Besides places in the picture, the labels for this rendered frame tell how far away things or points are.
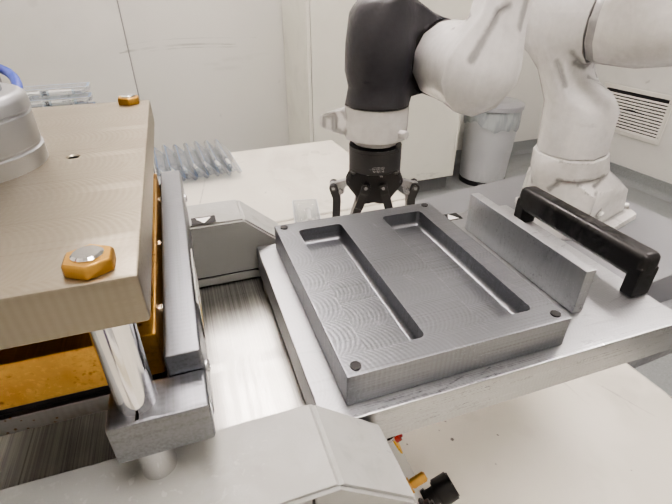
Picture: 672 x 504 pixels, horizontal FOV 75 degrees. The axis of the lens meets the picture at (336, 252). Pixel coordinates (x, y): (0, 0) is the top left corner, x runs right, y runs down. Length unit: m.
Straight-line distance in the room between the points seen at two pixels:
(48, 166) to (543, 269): 0.36
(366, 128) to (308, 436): 0.44
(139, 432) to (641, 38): 0.72
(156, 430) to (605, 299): 0.35
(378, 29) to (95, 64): 2.24
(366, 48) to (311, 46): 1.84
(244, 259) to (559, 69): 0.57
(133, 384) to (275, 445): 0.08
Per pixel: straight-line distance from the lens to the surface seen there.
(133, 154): 0.28
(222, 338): 0.40
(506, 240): 0.43
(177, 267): 0.26
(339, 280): 0.37
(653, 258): 0.43
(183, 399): 0.20
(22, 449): 0.38
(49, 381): 0.23
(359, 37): 0.59
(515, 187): 1.04
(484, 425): 0.58
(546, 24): 0.81
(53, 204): 0.23
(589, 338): 0.38
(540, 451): 0.58
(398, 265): 0.36
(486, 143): 3.09
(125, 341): 0.18
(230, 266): 0.45
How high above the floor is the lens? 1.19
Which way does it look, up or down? 31 degrees down
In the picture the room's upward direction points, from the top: straight up
